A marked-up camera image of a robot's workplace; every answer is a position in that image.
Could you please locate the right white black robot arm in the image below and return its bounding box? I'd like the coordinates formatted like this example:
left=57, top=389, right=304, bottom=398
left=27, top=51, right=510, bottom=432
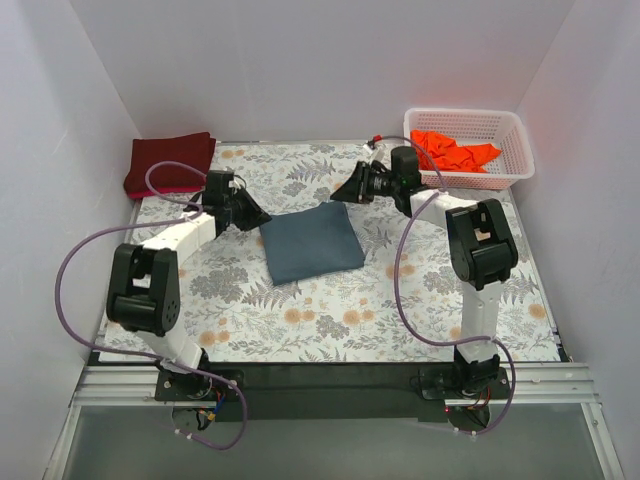
left=331, top=146, right=519, bottom=398

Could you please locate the grey blue t shirt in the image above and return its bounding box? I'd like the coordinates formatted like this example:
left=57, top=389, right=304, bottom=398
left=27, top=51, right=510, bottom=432
left=260, top=202, right=365, bottom=286

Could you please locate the aluminium front rail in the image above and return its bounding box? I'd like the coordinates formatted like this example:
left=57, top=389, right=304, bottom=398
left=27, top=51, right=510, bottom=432
left=72, top=362, right=597, bottom=421

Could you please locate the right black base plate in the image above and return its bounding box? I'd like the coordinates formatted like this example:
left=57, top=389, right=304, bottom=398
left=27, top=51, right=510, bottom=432
left=411, top=364, right=511, bottom=400

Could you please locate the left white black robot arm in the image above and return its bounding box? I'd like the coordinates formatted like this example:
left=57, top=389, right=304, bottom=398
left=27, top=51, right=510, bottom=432
left=106, top=170, right=271, bottom=400

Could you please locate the crumpled orange t shirt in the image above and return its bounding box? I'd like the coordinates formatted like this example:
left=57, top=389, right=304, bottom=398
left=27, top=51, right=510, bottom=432
left=410, top=130, right=501, bottom=173

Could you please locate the white plastic mesh basket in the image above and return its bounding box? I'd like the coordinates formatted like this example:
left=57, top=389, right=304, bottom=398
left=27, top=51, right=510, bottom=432
left=403, top=108, right=535, bottom=191

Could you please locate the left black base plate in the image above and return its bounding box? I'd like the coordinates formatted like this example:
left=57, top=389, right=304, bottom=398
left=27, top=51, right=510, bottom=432
left=154, top=369, right=244, bottom=402

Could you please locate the folded dark red shirt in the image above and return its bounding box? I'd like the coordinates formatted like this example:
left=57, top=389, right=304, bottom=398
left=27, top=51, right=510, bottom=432
left=123, top=132, right=216, bottom=200

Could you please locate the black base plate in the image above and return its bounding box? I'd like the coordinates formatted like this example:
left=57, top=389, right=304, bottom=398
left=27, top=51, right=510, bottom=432
left=411, top=364, right=511, bottom=400
left=154, top=369, right=244, bottom=402

